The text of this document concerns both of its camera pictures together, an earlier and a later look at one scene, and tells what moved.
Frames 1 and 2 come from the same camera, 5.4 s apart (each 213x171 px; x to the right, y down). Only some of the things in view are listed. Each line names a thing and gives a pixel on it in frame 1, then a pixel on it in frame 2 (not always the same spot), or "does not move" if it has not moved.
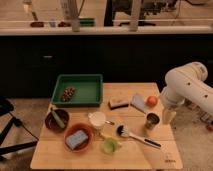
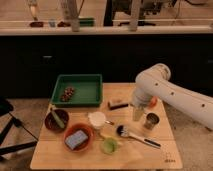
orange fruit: [151, 101] does not move
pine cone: [67, 94] does not move
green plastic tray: [88, 90] does not move
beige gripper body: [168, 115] → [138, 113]
